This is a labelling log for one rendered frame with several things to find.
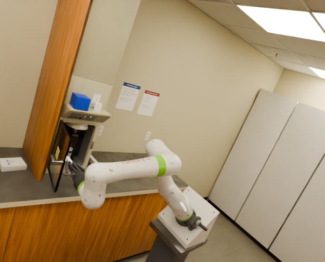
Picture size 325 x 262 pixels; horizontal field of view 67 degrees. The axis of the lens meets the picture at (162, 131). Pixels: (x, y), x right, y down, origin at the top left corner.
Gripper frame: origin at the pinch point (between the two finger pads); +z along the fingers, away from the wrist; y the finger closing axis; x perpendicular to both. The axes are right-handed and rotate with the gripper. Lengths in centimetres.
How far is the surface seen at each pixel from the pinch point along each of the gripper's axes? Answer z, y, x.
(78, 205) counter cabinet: 17, -26, 47
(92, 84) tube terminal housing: 43, -22, -38
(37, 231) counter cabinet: 18, -1, 65
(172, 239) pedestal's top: -41, -67, 37
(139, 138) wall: 87, -118, 18
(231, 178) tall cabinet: 62, -317, 66
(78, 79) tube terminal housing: 43, -11, -40
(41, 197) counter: 16.6, 3.1, 36.0
